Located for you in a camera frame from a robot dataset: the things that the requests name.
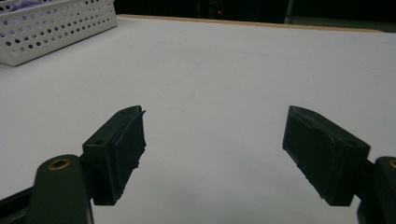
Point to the purple shorts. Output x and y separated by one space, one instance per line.
25 3

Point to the wooden table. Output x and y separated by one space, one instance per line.
249 23

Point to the white perforated plastic basket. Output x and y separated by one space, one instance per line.
18 59

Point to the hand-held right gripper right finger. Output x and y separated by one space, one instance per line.
323 155

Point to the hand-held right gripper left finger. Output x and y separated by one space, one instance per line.
118 155

